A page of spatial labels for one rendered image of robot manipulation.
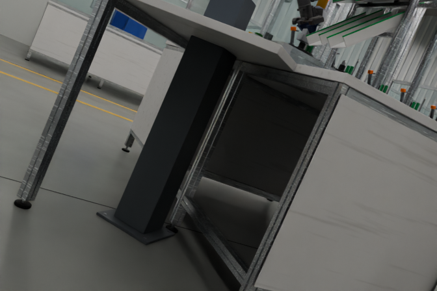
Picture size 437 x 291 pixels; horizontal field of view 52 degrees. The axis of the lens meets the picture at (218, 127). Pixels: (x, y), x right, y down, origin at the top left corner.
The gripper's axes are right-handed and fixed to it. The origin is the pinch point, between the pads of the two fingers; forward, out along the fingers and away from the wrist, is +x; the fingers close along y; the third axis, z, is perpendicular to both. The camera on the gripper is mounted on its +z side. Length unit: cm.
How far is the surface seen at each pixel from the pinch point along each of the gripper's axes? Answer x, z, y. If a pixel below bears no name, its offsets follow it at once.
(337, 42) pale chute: 0.4, -10.4, -35.7
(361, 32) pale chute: -3.4, -8.5, -48.4
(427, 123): 26, -9, -75
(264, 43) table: -13, -53, -62
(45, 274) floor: 30, -133, -60
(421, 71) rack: 17, 11, -53
